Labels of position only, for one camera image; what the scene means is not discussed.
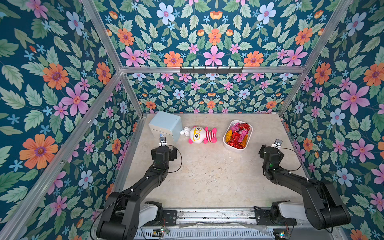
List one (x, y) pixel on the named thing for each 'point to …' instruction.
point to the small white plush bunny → (185, 131)
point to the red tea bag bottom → (237, 145)
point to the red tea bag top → (244, 126)
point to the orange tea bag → (244, 141)
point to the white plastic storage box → (249, 134)
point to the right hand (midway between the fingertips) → (271, 147)
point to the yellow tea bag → (228, 135)
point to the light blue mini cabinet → (164, 123)
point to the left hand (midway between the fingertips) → (167, 146)
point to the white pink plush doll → (198, 134)
